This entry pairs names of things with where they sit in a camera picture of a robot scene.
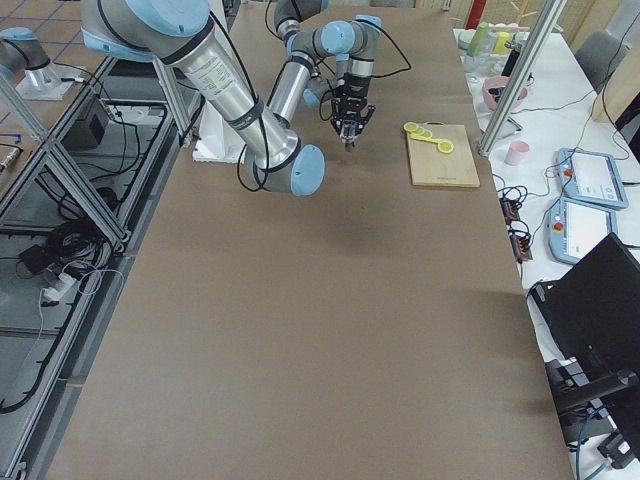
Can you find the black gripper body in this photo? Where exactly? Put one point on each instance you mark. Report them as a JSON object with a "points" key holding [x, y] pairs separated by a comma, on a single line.
{"points": [[357, 86]]}

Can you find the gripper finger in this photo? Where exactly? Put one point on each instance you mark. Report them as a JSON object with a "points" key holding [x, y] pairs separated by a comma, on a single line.
{"points": [[338, 120], [363, 118]]}

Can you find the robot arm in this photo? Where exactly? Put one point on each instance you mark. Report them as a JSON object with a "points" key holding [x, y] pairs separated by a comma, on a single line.
{"points": [[333, 63], [181, 34]]}

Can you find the pink plastic cup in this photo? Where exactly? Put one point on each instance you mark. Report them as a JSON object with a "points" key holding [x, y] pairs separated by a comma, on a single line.
{"points": [[516, 152]]}

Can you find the wooden cutting board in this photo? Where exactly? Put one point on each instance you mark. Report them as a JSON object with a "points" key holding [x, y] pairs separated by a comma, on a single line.
{"points": [[430, 168]]}

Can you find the pink bowl with ice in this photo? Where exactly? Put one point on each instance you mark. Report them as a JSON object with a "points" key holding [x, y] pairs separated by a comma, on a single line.
{"points": [[493, 89]]}

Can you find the green bottle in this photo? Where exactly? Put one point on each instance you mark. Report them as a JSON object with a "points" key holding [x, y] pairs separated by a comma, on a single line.
{"points": [[478, 39]]}

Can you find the black bottle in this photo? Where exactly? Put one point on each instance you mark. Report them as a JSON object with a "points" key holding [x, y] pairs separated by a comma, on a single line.
{"points": [[515, 51]]}

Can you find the far teach pendant tablet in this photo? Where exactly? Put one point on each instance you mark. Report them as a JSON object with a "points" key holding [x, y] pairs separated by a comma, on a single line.
{"points": [[591, 177]]}

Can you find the teach pendant tablet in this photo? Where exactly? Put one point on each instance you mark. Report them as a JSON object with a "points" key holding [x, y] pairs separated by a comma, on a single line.
{"points": [[591, 177], [573, 228]]}

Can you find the near teach pendant tablet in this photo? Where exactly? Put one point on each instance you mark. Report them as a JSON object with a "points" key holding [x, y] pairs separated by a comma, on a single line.
{"points": [[573, 228]]}

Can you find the black laptop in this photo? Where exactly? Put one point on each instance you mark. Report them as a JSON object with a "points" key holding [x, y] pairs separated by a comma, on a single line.
{"points": [[592, 313]]}

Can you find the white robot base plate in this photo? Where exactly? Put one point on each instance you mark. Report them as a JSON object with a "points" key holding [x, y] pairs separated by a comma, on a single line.
{"points": [[218, 142]]}

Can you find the aluminium frame post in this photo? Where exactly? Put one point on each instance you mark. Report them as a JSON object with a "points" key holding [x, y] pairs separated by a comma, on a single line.
{"points": [[533, 46]]}

